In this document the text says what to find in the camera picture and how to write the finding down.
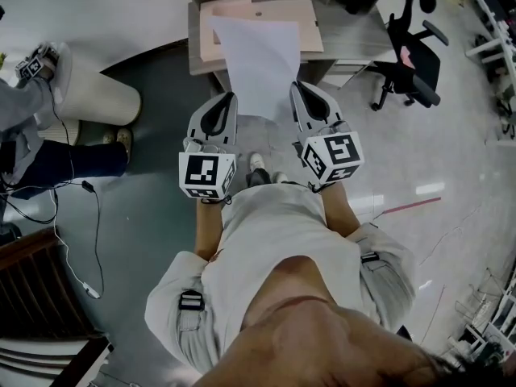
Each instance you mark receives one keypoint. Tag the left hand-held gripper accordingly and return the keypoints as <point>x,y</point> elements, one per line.
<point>201,171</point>

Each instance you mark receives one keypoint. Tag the white shelf rack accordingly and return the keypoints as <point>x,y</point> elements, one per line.
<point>496,321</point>

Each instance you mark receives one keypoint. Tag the dark wooden bench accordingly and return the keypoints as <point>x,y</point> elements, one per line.
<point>28,288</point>

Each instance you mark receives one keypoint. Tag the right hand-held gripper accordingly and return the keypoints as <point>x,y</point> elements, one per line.
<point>340,151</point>

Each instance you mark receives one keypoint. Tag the beige cylinder table leg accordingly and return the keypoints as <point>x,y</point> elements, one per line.
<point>64,133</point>
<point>101,99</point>

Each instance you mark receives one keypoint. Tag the person's white shirt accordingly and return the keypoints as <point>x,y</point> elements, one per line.
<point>274,232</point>

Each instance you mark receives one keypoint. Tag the black office chair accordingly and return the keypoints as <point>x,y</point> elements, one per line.
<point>419,71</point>

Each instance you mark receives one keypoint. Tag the person's chin and neck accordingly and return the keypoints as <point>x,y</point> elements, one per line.
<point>322,337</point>

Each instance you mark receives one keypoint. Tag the white frame desk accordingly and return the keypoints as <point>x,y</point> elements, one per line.
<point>500,34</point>

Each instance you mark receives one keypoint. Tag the person's left forearm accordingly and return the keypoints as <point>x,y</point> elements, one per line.
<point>209,228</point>

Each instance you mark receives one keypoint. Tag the white A4 paper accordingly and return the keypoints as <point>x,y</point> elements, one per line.
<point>262,63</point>

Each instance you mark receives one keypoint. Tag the person's right forearm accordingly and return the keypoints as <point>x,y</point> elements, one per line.
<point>340,212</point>

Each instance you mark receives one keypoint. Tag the grey wooden desk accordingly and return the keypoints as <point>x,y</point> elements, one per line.
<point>354,34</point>

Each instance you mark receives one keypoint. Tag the person's left white shoe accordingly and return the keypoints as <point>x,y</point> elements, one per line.
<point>256,161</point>

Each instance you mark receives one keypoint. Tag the person's black trousers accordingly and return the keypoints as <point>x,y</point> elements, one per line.
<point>258,177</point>

